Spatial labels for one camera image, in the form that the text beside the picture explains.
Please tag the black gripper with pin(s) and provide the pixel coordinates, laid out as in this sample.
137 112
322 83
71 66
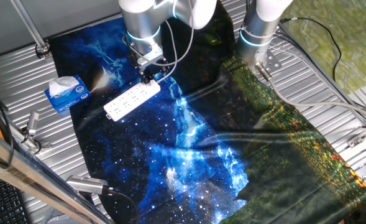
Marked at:
147 71

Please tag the white power strip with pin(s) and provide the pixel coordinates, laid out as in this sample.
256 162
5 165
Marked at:
130 101

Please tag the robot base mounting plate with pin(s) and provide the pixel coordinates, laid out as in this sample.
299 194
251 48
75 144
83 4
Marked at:
273 62

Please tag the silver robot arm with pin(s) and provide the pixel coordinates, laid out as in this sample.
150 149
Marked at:
142 18

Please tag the galaxy print cloth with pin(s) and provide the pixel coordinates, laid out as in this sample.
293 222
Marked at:
170 140

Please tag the blue tissue box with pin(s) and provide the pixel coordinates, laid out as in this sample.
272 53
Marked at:
74 99

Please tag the white tissue sheet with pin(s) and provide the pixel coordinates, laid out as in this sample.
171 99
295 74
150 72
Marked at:
61 84

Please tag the grey towel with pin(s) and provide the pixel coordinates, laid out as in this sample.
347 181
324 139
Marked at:
53 217

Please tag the black keyboard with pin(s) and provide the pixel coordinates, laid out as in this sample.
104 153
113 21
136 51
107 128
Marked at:
1 202

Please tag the green patterned floor mat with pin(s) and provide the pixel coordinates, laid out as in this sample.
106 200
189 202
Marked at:
356 46

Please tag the small silver camera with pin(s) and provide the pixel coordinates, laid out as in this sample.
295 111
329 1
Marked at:
33 121

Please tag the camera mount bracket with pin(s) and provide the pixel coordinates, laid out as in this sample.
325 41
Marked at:
39 143

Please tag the metal camera pole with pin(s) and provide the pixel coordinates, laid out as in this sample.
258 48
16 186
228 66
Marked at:
27 21

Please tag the aluminium frame bar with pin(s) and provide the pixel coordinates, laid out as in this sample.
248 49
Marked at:
30 183

